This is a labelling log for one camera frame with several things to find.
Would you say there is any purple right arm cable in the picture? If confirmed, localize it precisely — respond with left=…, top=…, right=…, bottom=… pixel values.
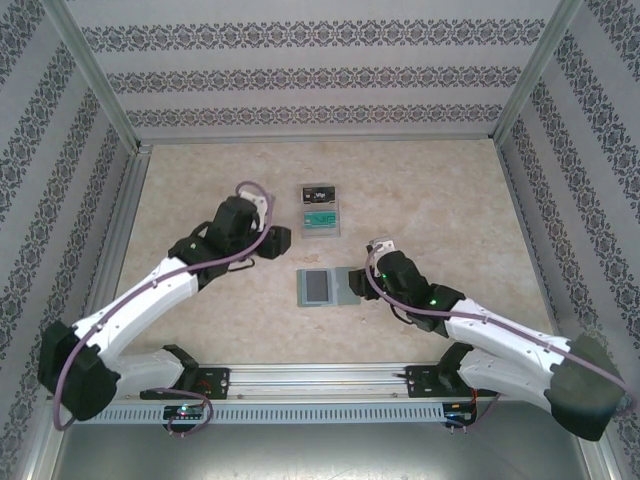
left=364, top=244, right=630, bottom=434

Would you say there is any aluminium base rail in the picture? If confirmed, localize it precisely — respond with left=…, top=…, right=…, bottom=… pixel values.
left=112, top=364, right=481, bottom=404

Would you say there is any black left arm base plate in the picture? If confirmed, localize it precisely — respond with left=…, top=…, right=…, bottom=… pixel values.
left=139, top=366, right=232, bottom=401

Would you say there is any clear acrylic card stand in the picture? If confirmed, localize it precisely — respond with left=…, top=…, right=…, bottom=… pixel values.
left=298, top=182, right=344, bottom=240

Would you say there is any clear plastic case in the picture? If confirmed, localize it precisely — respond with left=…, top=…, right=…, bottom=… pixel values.
left=295, top=266, right=362, bottom=309

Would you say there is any slotted grey cable duct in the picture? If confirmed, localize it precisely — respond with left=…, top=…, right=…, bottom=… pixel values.
left=92, top=403, right=446, bottom=424

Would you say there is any aluminium frame post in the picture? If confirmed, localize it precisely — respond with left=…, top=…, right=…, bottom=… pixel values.
left=489, top=0, right=587, bottom=146
left=42, top=0, right=154, bottom=156

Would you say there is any aluminium side rail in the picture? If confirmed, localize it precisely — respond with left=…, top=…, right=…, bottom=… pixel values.
left=84, top=143, right=154, bottom=331
left=497, top=139, right=566, bottom=341

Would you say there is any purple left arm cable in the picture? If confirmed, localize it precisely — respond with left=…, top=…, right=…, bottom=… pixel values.
left=52, top=180, right=277, bottom=437

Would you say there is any aluminium frame crossbar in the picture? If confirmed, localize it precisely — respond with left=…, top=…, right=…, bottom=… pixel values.
left=137, top=133, right=496, bottom=146

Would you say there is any small circuit board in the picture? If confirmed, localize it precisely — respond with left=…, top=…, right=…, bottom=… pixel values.
left=163, top=403, right=207, bottom=422
left=443, top=405, right=479, bottom=426

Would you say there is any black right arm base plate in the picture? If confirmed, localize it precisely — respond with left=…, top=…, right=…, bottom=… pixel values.
left=405, top=364, right=454, bottom=400

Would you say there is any brushed metal panel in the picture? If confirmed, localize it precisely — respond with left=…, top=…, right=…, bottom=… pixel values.
left=49, top=423, right=606, bottom=480

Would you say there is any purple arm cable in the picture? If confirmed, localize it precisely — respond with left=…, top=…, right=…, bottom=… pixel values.
left=364, top=244, right=630, bottom=434
left=52, top=180, right=277, bottom=437

